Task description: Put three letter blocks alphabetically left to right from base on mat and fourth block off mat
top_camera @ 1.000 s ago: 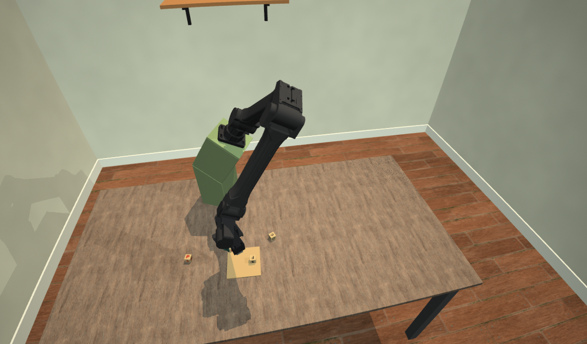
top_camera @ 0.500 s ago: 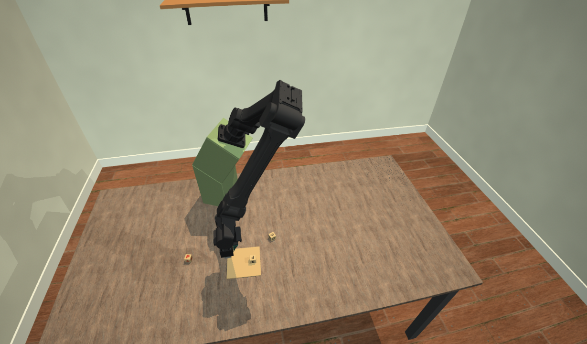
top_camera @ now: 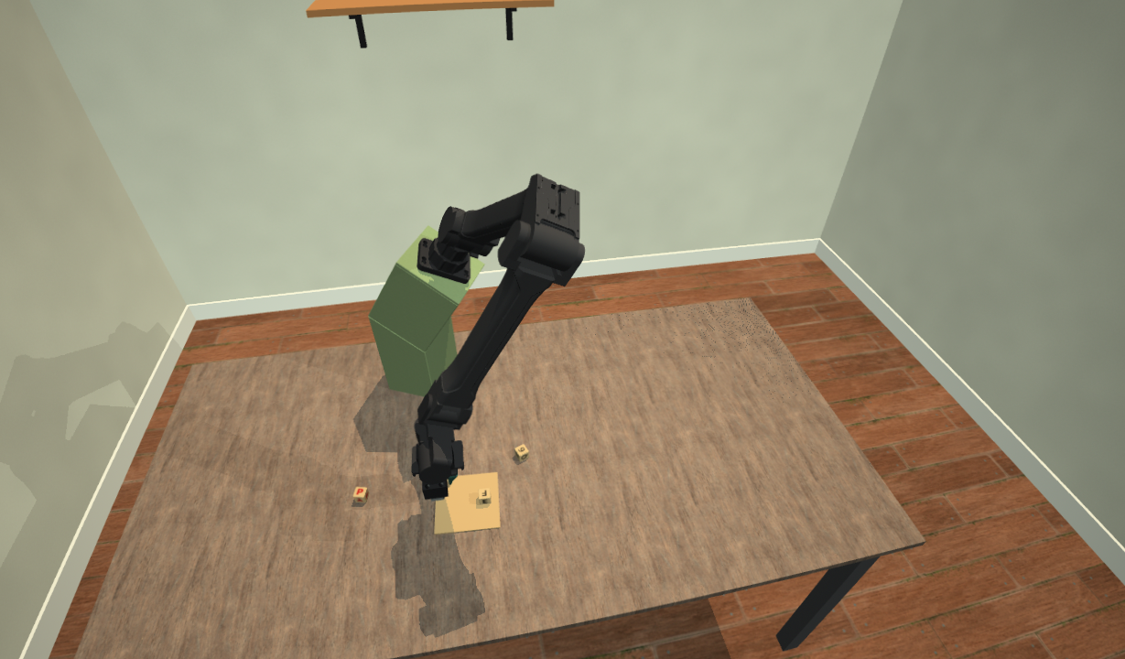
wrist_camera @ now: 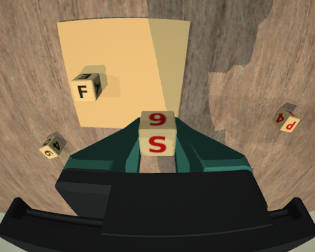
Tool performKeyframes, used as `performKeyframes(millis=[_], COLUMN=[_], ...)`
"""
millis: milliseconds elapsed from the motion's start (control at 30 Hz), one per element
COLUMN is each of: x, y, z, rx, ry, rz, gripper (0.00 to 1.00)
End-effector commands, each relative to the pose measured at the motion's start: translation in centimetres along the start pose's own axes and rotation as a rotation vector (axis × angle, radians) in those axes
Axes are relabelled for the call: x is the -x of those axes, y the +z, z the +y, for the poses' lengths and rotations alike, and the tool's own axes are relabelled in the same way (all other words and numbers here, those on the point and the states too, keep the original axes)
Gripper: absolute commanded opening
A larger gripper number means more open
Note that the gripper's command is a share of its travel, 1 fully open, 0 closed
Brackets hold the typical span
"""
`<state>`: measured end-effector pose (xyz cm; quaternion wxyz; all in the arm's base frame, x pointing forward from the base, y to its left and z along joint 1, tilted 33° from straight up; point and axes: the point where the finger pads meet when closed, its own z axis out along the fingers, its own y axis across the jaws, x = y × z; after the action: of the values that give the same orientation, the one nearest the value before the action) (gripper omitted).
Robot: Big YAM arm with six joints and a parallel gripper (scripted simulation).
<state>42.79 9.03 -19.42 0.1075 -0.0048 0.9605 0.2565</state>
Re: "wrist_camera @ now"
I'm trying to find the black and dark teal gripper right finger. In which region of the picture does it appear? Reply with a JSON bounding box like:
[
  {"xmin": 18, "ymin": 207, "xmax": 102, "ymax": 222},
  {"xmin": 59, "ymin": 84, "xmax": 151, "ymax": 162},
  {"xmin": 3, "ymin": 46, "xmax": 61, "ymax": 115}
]
[{"xmin": 174, "ymin": 117, "xmax": 253, "ymax": 173}]

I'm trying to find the light orange mat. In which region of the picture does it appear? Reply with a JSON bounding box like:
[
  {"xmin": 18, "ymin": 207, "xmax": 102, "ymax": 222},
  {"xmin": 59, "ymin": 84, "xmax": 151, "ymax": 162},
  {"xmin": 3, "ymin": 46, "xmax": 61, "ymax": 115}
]
[{"xmin": 57, "ymin": 18, "xmax": 190, "ymax": 128}]

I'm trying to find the cream letter block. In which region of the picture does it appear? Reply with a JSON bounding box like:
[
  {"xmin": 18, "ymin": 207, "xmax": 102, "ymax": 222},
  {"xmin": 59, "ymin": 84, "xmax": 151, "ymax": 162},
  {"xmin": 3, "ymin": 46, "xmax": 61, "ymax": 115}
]
[
  {"xmin": 139, "ymin": 111, "xmax": 177, "ymax": 156},
  {"xmin": 272, "ymin": 108, "xmax": 300, "ymax": 132},
  {"xmin": 39, "ymin": 136, "xmax": 64, "ymax": 159},
  {"xmin": 71, "ymin": 73, "xmax": 102, "ymax": 102}
]

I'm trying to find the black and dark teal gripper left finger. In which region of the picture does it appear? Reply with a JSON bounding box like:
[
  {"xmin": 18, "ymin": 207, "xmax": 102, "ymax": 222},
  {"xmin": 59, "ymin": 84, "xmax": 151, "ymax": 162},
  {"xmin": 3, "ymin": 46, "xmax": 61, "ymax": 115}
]
[{"xmin": 63, "ymin": 117, "xmax": 141, "ymax": 173}]

